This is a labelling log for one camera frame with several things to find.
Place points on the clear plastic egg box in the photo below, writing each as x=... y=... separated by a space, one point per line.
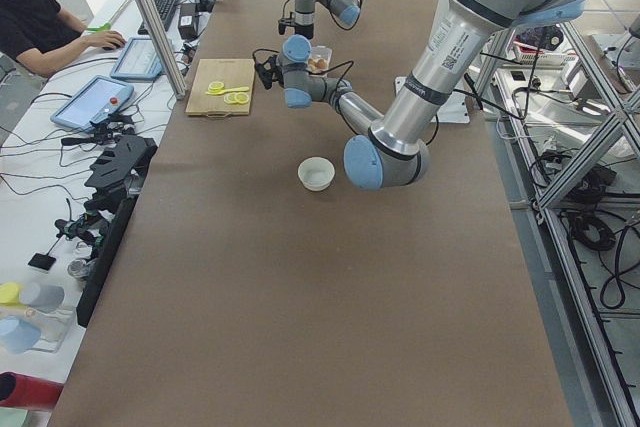
x=318 y=52

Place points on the white bowl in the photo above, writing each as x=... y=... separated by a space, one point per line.
x=316 y=173

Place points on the lemon slice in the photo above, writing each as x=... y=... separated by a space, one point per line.
x=215 y=87
x=236 y=98

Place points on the wooden cutting board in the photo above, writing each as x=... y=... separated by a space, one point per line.
x=233 y=73

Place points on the yellow plastic knife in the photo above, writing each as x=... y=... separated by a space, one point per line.
x=223 y=91

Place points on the blue teach pendant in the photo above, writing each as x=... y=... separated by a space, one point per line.
x=93 y=103
x=138 y=61

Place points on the black keyboard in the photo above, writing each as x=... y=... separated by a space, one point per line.
x=166 y=10

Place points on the grey cup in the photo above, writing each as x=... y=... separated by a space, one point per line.
x=43 y=297

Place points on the seated person in black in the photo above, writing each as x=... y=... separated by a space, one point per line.
x=43 y=37

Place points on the yellow cup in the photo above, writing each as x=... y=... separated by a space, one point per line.
x=10 y=293

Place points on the light blue cup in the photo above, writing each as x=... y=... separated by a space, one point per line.
x=18 y=335

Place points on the red cylinder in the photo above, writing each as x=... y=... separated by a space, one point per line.
x=28 y=392

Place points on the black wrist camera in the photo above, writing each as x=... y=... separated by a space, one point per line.
x=268 y=71
x=287 y=22

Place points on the aluminium frame post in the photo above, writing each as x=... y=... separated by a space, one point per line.
x=151 y=18

